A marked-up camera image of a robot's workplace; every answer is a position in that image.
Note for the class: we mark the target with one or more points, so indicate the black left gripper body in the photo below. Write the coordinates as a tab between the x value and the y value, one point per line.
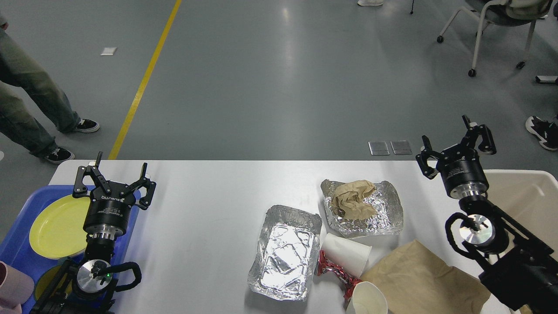
109	211

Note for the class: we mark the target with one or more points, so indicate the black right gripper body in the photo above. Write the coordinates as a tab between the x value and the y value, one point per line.
462	175

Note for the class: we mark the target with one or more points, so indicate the yellow plastic plate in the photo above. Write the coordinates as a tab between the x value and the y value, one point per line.
57	231

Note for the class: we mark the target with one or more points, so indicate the foil sheet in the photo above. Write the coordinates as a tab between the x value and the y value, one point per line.
387	221

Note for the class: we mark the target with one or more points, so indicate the brown paper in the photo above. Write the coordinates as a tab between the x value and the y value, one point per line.
348	200

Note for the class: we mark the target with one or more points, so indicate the teal mug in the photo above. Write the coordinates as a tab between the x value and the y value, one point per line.
45	280

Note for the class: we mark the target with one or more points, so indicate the brown paper bag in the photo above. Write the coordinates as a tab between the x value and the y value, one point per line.
414	280

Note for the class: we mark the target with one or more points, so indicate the pink mug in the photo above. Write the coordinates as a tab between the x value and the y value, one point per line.
15	289

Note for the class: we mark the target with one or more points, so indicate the aluminium foil tray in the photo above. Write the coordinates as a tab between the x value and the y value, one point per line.
287	254

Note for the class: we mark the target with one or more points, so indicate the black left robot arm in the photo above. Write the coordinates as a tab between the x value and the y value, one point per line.
88	286

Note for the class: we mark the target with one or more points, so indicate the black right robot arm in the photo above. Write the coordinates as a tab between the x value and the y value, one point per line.
518	267

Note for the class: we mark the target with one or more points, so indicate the right floor metal plate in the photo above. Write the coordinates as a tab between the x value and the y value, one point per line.
401	147

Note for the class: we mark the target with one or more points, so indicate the floor metal plate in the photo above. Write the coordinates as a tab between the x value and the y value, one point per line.
401	147
378	148

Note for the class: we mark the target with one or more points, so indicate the pink plate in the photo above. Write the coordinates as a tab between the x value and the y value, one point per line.
65	257

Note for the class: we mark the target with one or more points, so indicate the left floor metal plate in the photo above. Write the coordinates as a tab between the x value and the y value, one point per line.
378	148

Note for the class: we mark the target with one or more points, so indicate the person in black coat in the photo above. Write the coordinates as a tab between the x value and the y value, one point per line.
546	132

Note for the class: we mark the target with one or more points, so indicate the beige plastic bin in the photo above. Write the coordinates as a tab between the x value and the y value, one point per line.
529	197

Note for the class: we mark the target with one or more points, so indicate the blue plastic tray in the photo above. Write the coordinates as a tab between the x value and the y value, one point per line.
17	252

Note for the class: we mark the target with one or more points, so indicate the metal bar on floor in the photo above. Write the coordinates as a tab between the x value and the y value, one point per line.
546	79

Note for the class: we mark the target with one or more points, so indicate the lying white paper cup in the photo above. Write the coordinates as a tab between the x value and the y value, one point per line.
354	257

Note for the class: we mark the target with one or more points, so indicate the white rolling chair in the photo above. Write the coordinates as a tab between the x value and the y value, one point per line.
505	13

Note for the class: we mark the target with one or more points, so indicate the upright white paper cup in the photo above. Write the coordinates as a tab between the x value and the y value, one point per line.
367	299

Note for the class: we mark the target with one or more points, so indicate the red snack wrapper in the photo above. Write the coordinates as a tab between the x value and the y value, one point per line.
324	265

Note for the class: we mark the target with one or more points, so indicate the white floor label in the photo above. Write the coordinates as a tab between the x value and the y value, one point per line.
108	51

